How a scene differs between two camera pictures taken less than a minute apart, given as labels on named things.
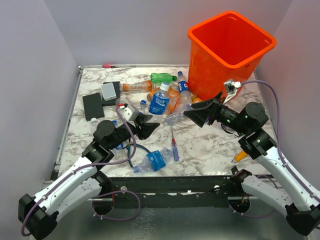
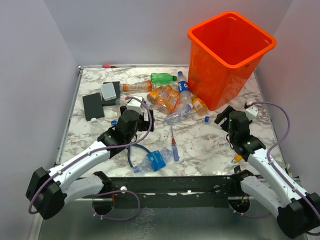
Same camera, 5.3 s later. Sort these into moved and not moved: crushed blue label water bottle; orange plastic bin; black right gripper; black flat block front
Moved: black right gripper
Not moved: orange plastic bin; black flat block front; crushed blue label water bottle
